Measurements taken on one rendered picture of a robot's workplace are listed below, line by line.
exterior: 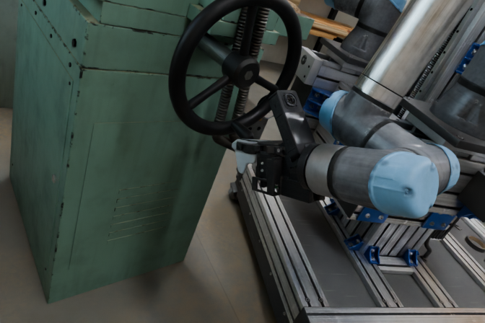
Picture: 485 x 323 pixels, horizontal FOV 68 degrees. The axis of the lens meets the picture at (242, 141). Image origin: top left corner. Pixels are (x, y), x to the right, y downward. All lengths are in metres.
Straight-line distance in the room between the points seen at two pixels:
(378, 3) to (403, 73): 0.74
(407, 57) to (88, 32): 0.53
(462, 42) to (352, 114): 0.63
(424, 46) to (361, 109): 0.12
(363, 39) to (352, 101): 0.74
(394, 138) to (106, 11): 0.53
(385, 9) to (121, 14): 0.86
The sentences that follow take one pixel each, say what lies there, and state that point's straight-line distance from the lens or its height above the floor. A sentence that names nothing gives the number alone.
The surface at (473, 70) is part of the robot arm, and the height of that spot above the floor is 0.94.
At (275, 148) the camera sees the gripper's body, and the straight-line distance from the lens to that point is 0.56.
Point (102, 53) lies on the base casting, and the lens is 0.75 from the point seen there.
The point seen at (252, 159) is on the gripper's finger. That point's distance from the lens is 0.62.
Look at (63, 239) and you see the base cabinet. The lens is 1.03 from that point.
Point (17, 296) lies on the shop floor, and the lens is 1.24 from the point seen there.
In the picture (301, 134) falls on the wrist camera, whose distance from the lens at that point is 0.56.
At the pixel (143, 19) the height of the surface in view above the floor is 0.82.
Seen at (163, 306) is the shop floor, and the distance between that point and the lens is 1.25.
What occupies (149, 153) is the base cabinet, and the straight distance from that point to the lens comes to 0.92.
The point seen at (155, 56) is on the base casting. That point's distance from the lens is 0.79.
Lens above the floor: 1.00
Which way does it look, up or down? 27 degrees down
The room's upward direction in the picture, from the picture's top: 22 degrees clockwise
